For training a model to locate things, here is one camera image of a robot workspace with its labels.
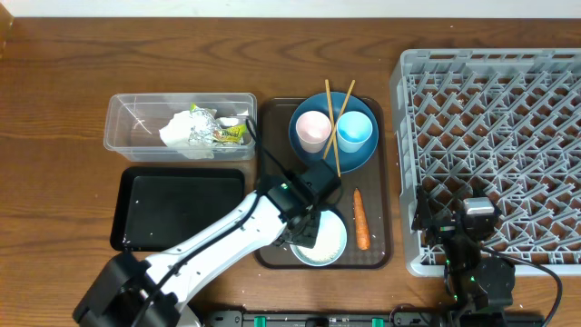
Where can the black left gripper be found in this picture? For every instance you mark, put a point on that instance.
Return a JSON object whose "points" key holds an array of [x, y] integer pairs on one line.
{"points": [[310, 242]]}

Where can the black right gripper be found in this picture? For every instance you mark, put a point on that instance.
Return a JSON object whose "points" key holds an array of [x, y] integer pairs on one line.
{"points": [[441, 228]]}

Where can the light blue bowl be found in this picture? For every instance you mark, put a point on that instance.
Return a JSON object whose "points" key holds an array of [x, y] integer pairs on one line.
{"points": [[330, 243]]}

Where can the orange carrot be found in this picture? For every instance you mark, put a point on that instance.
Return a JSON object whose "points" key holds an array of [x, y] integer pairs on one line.
{"points": [[361, 224]]}

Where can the yellow green snack packet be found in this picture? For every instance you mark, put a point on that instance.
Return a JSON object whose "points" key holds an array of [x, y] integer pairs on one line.
{"points": [[230, 135]]}

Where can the white paper napkin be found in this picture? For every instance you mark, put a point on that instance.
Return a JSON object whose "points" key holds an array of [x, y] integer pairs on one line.
{"points": [[176, 134]]}

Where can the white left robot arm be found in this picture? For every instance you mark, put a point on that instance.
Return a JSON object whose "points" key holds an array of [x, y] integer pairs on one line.
{"points": [[155, 291]]}

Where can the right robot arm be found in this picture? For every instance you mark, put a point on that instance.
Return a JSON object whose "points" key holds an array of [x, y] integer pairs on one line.
{"points": [[482, 286]]}

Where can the grey dishwasher rack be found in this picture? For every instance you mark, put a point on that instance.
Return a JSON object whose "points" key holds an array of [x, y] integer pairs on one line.
{"points": [[506, 121]]}

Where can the clear plastic waste bin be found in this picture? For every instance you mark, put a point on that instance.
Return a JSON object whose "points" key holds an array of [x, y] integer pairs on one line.
{"points": [[134, 120]]}

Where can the brown serving tray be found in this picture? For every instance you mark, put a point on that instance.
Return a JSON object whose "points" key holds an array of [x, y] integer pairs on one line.
{"points": [[362, 167]]}

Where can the dark blue plate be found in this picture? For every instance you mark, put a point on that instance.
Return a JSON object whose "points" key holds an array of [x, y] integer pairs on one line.
{"points": [[348, 162]]}

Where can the light blue plastic cup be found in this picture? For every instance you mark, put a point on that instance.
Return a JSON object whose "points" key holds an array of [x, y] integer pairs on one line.
{"points": [[354, 129]]}

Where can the pink plastic cup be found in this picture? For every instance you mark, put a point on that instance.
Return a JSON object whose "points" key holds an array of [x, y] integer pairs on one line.
{"points": [[313, 129]]}

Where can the black plastic tray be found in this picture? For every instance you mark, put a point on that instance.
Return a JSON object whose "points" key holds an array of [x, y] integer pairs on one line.
{"points": [[160, 207]]}

